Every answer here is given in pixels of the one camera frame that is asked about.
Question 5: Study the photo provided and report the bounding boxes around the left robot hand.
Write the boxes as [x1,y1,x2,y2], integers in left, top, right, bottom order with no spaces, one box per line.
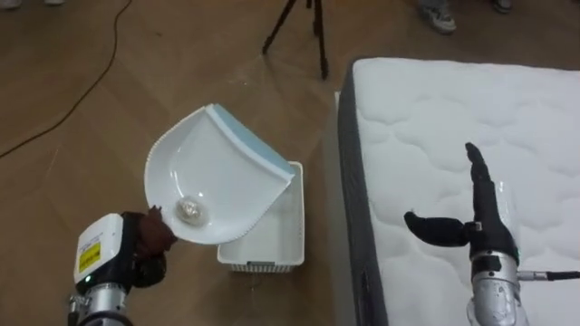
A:
[72,205,179,295]

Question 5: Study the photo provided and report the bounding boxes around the black floor cable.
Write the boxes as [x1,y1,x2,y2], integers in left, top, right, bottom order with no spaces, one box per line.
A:
[0,0,133,159]

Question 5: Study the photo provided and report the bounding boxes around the white plastic bin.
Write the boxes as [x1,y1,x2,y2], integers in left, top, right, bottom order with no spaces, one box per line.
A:
[217,160,305,273]

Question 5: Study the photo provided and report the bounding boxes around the crumpled clear plastic ball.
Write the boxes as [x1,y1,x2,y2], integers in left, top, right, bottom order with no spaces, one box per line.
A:
[175,196,205,225]

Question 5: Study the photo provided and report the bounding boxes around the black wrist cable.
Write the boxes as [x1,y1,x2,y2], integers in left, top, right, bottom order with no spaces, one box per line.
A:
[517,270,580,283]

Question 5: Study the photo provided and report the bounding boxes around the black camera tripod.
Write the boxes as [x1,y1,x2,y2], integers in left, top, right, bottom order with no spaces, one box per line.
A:
[261,0,330,82]

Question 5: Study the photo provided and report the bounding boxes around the grey bed with white mattress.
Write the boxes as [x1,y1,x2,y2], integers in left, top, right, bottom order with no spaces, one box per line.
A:
[333,56,580,326]

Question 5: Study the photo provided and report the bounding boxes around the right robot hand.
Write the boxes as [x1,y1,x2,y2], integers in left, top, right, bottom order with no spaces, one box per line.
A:
[403,141,520,266]

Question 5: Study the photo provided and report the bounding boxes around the white plastic dustpan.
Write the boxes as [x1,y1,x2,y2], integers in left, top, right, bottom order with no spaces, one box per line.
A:
[143,103,296,246]

